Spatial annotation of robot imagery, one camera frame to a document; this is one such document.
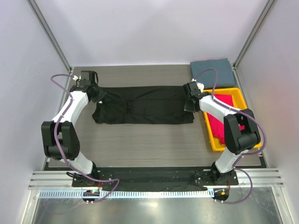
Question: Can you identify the black t-shirt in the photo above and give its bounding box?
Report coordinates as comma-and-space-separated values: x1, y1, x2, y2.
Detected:
92, 86, 194, 125

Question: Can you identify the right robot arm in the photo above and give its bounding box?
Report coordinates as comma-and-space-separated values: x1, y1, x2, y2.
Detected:
183, 80, 261, 185

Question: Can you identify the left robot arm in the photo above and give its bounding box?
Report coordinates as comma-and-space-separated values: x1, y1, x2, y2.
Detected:
41, 70, 106, 186

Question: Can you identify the crumpled red t-shirt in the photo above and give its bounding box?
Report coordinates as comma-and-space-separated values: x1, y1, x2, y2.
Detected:
207, 94, 234, 146

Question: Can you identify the folded grey-blue t-shirt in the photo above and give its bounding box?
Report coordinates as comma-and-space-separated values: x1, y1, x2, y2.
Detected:
190, 58, 235, 89

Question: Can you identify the yellow plastic bin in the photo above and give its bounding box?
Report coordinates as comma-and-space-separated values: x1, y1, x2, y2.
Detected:
198, 87, 262, 153

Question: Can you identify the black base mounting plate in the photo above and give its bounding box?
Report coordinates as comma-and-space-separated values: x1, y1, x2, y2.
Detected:
71, 166, 239, 192

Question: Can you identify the left aluminium frame post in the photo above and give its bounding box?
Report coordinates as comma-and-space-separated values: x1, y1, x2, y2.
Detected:
27, 0, 73, 73

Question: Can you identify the aluminium frame post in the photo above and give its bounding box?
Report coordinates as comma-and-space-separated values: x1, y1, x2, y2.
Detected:
27, 0, 73, 73
232, 0, 278, 70

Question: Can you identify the aluminium front rail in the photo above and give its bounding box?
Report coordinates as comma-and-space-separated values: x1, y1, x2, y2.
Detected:
28, 168, 284, 189

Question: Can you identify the slotted grey cable duct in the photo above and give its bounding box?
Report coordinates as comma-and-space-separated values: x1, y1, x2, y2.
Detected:
39, 189, 214, 200

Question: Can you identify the right aluminium frame post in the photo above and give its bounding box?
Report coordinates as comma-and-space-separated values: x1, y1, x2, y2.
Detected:
232, 0, 278, 70

